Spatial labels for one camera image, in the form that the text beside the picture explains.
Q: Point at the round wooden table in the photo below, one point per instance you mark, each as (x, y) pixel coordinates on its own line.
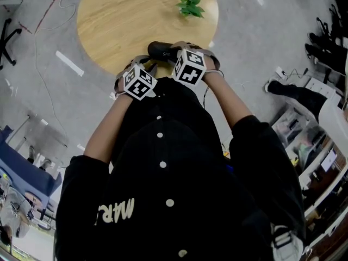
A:
(122, 23)

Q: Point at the stack of clear storage bins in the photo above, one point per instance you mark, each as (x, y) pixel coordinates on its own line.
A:
(293, 129)

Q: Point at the person's right forearm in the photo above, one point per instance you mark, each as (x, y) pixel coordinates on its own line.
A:
(225, 99)

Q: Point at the white drawer cabinet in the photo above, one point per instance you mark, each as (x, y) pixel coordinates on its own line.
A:
(323, 88)

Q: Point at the black office chair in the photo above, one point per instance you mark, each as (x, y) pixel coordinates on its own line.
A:
(6, 42)

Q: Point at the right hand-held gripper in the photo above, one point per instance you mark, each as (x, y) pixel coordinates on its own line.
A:
(190, 69)

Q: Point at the white shelf unit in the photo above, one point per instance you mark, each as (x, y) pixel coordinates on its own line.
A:
(326, 194)

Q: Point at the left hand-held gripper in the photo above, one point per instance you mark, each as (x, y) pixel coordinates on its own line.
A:
(138, 84)

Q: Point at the person's black buttoned jacket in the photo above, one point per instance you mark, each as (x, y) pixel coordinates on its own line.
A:
(176, 186)

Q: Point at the blue box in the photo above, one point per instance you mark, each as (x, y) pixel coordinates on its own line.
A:
(24, 170)

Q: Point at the person's right hand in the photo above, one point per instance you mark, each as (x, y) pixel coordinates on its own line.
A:
(212, 65)

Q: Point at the small potted green plant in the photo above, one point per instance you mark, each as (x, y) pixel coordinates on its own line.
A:
(190, 5)

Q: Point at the person's left forearm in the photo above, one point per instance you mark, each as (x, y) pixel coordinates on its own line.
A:
(108, 129)

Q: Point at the white power strip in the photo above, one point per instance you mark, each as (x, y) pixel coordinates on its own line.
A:
(280, 72)

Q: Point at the black zippered case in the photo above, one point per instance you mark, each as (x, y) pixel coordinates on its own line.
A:
(159, 50)

